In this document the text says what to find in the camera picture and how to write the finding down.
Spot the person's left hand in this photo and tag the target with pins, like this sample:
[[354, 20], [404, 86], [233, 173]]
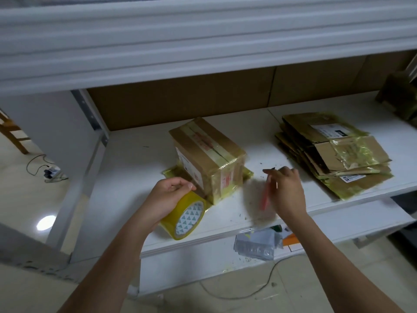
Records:
[[161, 202]]

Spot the pink utility knife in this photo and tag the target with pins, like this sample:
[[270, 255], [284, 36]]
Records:
[[266, 195]]

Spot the labelled taped cardboard box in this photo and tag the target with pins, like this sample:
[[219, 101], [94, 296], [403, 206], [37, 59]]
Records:
[[401, 94]]

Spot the yellow tape roll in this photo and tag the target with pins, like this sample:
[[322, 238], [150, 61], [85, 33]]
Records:
[[186, 218]]

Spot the person's right forearm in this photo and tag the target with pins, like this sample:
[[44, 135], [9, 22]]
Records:
[[345, 267]]

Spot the wooden chair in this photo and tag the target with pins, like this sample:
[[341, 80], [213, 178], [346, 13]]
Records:
[[13, 130]]

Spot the stack of cardboard boxes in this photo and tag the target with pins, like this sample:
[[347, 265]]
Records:
[[332, 153]]

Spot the person's left forearm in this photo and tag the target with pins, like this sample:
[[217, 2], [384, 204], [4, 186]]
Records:
[[104, 274]]

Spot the person's right hand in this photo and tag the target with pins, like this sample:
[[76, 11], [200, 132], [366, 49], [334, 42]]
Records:
[[290, 195]]

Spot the large plain cardboard box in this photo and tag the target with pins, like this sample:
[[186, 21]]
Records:
[[208, 153]]

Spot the white metal shelf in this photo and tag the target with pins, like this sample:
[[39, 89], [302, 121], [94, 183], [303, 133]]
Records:
[[143, 153]]

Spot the white power strip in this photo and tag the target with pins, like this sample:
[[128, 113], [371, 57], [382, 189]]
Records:
[[52, 172]]

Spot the orange plastic object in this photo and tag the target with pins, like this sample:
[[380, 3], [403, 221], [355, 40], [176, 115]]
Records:
[[293, 241]]

